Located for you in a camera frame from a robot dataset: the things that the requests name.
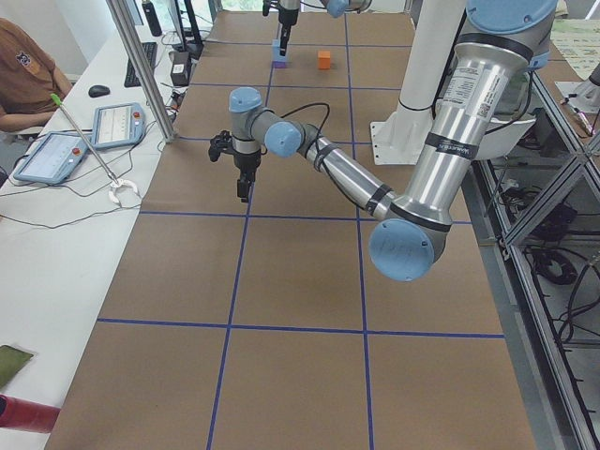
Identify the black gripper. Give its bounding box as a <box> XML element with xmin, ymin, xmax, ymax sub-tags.
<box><xmin>278</xmin><ymin>0</ymin><xmax>299</xmax><ymax>53</ymax></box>
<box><xmin>233</xmin><ymin>152</ymin><xmax>261</xmax><ymax>203</ymax></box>

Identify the light blue foam block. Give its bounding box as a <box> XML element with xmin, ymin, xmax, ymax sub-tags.
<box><xmin>272</xmin><ymin>39</ymin><xmax>287</xmax><ymax>64</ymax></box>

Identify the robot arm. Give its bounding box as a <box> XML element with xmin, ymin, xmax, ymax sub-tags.
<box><xmin>225</xmin><ymin>1</ymin><xmax>557</xmax><ymax>281</ymax></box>
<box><xmin>262</xmin><ymin>0</ymin><xmax>372</xmax><ymax>56</ymax></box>

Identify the orange foam block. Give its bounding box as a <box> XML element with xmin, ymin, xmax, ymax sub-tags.
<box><xmin>317</xmin><ymin>50</ymin><xmax>332</xmax><ymax>70</ymax></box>

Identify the black monitor stand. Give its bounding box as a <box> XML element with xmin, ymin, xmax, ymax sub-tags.
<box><xmin>172</xmin><ymin>0</ymin><xmax>203</xmax><ymax>60</ymax></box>

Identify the black power adapter box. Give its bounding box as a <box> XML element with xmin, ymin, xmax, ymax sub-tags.
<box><xmin>170</xmin><ymin>52</ymin><xmax>191</xmax><ymax>87</ymax></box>

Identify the metal grabber stick green tip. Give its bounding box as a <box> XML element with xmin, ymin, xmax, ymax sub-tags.
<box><xmin>50</xmin><ymin>93</ymin><xmax>141</xmax><ymax>207</ymax></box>

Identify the black water bottle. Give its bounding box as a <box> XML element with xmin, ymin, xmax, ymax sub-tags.
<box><xmin>142</xmin><ymin>0</ymin><xmax>162</xmax><ymax>37</ymax></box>

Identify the far blue teach pendant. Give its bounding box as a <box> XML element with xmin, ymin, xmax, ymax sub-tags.
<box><xmin>91</xmin><ymin>102</ymin><xmax>145</xmax><ymax>149</ymax></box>

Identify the blue teach pendant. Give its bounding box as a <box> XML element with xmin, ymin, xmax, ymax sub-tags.
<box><xmin>91</xmin><ymin>102</ymin><xmax>145</xmax><ymax>149</ymax></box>
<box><xmin>13</xmin><ymin>132</ymin><xmax>88</xmax><ymax>185</ymax></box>

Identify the black keyboard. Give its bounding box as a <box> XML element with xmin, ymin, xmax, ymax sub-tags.
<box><xmin>124</xmin><ymin>41</ymin><xmax>158</xmax><ymax>89</ymax></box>

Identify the black computer mouse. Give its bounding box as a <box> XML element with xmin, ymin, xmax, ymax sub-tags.
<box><xmin>88</xmin><ymin>84</ymin><xmax>111</xmax><ymax>98</ymax></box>

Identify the near blue teach pendant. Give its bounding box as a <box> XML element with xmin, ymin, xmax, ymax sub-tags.
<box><xmin>13</xmin><ymin>132</ymin><xmax>88</xmax><ymax>185</ymax></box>

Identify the person in brown shirt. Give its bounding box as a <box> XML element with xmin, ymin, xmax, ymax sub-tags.
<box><xmin>1</xmin><ymin>19</ymin><xmax>72</xmax><ymax>132</ymax></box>

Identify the green cloth pouch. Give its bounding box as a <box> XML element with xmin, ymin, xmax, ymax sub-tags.
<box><xmin>0</xmin><ymin>345</ymin><xmax>34</xmax><ymax>388</ymax></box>

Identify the red cylinder bottle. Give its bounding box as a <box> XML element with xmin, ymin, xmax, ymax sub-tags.
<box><xmin>1</xmin><ymin>395</ymin><xmax>61</xmax><ymax>433</ymax></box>

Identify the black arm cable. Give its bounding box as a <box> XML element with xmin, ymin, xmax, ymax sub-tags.
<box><xmin>278</xmin><ymin>103</ymin><xmax>381</xmax><ymax>212</ymax></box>

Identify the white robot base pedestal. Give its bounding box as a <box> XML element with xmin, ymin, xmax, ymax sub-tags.
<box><xmin>369</xmin><ymin>0</ymin><xmax>538</xmax><ymax>167</ymax></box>

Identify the aluminium frame post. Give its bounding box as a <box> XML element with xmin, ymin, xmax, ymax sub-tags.
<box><xmin>106</xmin><ymin>0</ymin><xmax>175</xmax><ymax>143</ymax></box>

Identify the aluminium side frame rack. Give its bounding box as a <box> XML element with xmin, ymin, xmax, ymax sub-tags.
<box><xmin>464</xmin><ymin>61</ymin><xmax>599</xmax><ymax>449</ymax></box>

